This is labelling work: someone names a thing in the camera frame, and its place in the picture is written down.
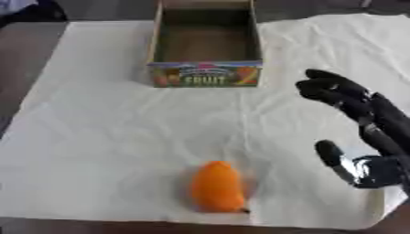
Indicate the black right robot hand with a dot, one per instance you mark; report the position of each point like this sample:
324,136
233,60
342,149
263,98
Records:
373,115

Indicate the open printed cardboard box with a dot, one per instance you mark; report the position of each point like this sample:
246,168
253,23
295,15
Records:
205,45

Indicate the orange toy mango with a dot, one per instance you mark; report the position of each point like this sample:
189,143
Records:
217,187

